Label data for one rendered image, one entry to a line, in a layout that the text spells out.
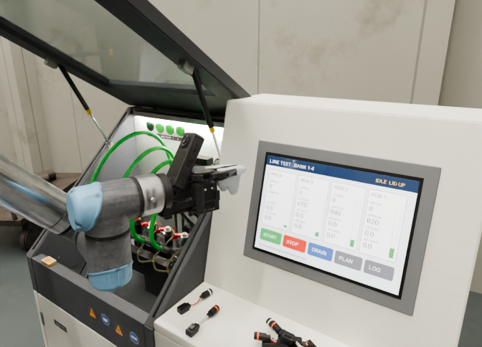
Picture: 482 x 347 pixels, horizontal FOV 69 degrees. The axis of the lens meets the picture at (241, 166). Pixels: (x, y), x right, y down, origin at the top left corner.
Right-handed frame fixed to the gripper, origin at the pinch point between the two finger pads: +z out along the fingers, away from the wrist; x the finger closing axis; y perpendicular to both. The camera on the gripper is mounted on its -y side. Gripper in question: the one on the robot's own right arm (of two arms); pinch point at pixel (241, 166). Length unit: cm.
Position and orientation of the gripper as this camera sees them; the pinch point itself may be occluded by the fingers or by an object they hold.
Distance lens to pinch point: 78.3
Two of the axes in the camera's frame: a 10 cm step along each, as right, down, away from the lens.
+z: 7.8, -1.4, 6.1
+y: 0.3, 9.8, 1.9
